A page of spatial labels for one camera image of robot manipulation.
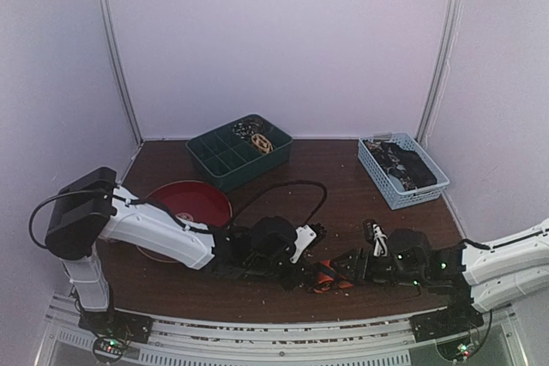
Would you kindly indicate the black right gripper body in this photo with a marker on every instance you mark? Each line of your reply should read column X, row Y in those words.
column 358, row 265

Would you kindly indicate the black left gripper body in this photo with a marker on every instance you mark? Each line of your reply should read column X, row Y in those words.
column 288, row 282

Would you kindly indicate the orange navy striped tie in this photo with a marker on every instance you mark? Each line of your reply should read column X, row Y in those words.
column 328, row 276

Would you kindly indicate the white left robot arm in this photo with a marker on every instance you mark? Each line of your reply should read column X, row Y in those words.
column 95, row 207

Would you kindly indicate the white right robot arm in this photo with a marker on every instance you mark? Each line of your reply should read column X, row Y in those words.
column 481, row 276

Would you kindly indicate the light blue perforated basket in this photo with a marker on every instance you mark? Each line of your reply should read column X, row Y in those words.
column 391, row 189

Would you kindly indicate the plain black tie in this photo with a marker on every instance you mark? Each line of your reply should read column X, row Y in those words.
column 416, row 167

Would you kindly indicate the red round tray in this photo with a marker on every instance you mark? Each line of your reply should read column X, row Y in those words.
column 195, row 201

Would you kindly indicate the dark green divided organizer box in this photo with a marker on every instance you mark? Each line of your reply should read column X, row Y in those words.
column 228, row 162

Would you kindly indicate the tan patterned rolled tie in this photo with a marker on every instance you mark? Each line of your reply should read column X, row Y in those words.
column 261, row 143

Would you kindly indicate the black white rolled tie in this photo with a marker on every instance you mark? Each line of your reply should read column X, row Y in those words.
column 246, row 128

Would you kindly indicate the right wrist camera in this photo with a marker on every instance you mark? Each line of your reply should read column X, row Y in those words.
column 375, row 236

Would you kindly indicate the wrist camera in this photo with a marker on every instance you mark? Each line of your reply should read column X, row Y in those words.
column 375, row 236
column 308, row 237

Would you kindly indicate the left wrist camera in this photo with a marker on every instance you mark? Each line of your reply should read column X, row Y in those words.
column 308, row 237

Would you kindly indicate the right aluminium frame post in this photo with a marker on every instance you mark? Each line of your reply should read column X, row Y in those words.
column 441, row 68

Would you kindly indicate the aluminium frame post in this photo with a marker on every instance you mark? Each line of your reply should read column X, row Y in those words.
column 441, row 68
column 118, row 70

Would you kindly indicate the left aluminium frame post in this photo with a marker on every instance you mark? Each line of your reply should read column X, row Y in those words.
column 118, row 70

